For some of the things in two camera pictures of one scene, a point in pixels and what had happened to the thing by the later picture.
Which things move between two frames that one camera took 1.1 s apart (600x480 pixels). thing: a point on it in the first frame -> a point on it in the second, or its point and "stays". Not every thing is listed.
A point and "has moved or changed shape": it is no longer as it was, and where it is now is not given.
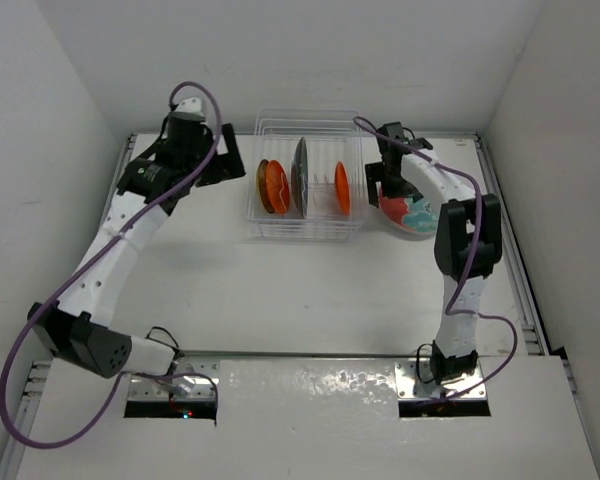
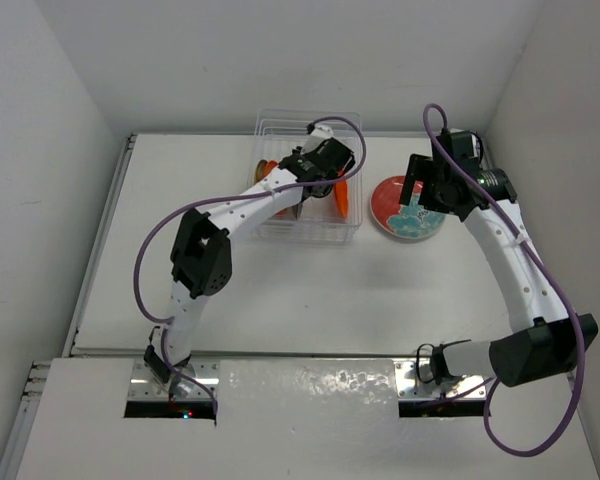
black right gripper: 376,172 -> 422,168
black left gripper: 226,165 -> 308,153
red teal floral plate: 409,215 has moved or changed shape
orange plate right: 342,187 stays
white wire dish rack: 332,136 stays
